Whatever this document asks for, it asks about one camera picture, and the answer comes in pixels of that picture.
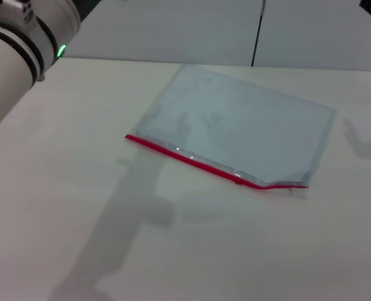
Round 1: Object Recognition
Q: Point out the transparent document bag red zipper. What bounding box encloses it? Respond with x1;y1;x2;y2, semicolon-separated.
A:
124;63;337;191

